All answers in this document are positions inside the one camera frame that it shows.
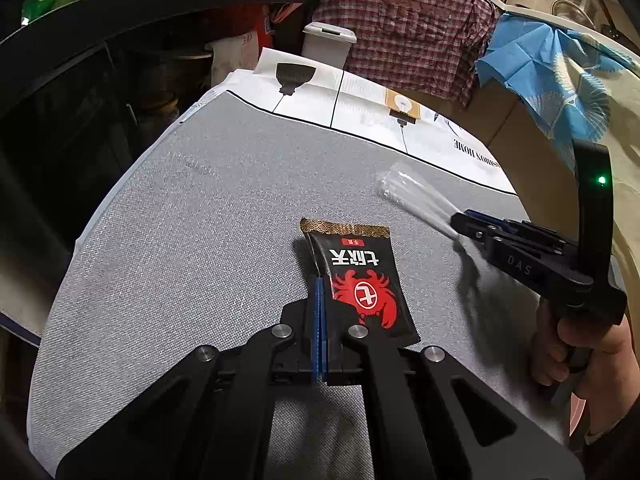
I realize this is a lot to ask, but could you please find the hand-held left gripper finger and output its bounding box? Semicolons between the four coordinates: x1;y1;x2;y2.
55;276;324;480
322;285;586;480

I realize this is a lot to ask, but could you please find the clear plastic wrapper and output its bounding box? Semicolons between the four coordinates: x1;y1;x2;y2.
375;162;462;241

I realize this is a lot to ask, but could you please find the black shelving rack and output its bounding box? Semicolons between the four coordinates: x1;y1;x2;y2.
0;0;311;311

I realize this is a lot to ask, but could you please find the grey printed table cover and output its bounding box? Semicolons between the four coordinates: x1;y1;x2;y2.
27;47;571;476

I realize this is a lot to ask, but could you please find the red plaid shirt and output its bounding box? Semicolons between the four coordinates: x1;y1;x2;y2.
312;0;501;108

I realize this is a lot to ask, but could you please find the orange printed sack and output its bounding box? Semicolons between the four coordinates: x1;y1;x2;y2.
240;5;282;57

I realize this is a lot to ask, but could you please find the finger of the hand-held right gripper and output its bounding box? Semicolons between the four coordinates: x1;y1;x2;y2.
465;209;576;252
451;212;501;250

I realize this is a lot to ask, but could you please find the black snack packet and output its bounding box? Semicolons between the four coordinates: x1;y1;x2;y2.
300;217;420;347

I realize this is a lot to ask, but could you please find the white kitchen counter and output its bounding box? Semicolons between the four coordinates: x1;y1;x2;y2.
440;0;640;72

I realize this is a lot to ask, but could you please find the person's right hand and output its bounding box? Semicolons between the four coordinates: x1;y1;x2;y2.
530;305;640;443

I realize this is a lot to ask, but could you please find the pink plastic bin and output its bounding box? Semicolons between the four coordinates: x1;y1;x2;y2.
569;395;589;441

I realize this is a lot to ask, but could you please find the white lidded trash bin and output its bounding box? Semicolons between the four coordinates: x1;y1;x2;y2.
301;22;358;69

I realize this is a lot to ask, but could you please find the blue printed cloth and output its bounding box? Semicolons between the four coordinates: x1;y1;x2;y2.
475;10;640;161

